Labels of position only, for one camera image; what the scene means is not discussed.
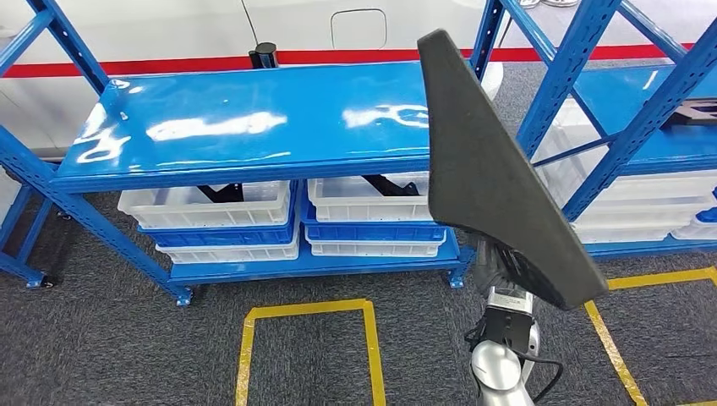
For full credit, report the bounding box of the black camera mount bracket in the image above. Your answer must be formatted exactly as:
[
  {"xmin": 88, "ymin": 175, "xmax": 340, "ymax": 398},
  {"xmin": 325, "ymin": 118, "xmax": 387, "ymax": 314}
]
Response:
[{"xmin": 480, "ymin": 306, "xmax": 534, "ymax": 354}]

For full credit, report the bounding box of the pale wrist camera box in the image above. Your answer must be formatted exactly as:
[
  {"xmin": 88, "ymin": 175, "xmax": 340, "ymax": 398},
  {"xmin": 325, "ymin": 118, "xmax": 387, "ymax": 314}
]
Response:
[{"xmin": 485, "ymin": 287, "xmax": 534, "ymax": 310}]

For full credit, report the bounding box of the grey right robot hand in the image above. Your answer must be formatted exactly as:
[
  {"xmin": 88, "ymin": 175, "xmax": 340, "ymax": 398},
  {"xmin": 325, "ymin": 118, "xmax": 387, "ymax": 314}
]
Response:
[{"xmin": 472, "ymin": 233, "xmax": 542, "ymax": 294}]

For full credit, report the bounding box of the white car body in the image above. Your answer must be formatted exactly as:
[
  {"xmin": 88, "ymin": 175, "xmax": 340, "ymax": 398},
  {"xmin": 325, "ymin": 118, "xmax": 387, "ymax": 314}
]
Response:
[{"xmin": 0, "ymin": 0, "xmax": 506, "ymax": 161}]

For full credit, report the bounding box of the black plastic car trim part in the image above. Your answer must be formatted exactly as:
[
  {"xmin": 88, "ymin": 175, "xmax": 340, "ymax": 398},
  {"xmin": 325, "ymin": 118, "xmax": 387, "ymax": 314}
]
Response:
[{"xmin": 417, "ymin": 29, "xmax": 610, "ymax": 311}]

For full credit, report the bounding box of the blue metal shelf rack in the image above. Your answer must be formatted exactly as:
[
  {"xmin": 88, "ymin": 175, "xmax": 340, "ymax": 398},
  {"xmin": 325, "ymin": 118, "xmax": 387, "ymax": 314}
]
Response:
[
  {"xmin": 501, "ymin": 0, "xmax": 717, "ymax": 261},
  {"xmin": 0, "ymin": 0, "xmax": 506, "ymax": 308},
  {"xmin": 0, "ymin": 162, "xmax": 57, "ymax": 289}
]

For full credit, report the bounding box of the black stanchion post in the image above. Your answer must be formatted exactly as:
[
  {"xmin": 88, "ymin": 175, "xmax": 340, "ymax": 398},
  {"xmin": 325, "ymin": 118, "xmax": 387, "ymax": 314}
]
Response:
[{"xmin": 249, "ymin": 42, "xmax": 280, "ymax": 70}]

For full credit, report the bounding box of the black curved trim part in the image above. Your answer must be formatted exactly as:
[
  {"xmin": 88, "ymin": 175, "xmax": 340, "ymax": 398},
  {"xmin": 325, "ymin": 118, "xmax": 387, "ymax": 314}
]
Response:
[
  {"xmin": 195, "ymin": 183, "xmax": 245, "ymax": 205},
  {"xmin": 362, "ymin": 173, "xmax": 421, "ymax": 198}
]

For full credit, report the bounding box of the yellow floor tape square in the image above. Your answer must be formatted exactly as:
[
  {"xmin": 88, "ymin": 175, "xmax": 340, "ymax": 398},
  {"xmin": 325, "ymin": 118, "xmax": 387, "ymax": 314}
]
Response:
[
  {"xmin": 582, "ymin": 266, "xmax": 717, "ymax": 406},
  {"xmin": 235, "ymin": 298, "xmax": 387, "ymax": 406}
]

